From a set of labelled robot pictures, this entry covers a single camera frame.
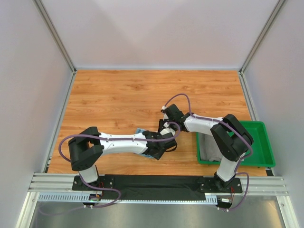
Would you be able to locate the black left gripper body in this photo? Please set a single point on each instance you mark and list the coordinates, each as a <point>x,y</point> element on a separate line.
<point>166,144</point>

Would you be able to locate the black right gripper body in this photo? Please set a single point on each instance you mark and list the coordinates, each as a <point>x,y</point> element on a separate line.
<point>163,124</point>

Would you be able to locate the blue patterned towel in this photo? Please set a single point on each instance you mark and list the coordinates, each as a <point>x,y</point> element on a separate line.
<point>139,130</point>

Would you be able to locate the grey terry towel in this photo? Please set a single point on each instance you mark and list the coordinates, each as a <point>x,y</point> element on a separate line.
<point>208,148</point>

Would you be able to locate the green plastic tray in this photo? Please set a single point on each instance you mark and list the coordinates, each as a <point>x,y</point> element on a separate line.
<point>262,153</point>

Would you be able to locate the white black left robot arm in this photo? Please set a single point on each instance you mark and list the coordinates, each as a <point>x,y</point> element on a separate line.
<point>84,151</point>

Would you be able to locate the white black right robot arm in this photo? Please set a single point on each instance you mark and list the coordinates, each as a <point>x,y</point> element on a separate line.
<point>222,139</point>

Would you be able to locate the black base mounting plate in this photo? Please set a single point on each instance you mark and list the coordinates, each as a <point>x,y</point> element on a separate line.
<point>160,187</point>

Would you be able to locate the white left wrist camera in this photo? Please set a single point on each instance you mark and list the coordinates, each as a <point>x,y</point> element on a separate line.
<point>173,133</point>

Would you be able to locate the aluminium frame post left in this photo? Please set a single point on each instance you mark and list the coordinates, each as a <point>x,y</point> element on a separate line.
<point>54,33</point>

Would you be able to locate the aluminium frame post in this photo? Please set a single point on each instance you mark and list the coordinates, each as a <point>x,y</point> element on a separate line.
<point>54,33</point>
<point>262,35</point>

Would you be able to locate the aluminium front rail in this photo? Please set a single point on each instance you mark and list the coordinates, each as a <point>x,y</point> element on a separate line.
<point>70,188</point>

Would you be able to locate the aluminium frame post right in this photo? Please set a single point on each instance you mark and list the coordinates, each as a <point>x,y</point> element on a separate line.
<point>262,35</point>

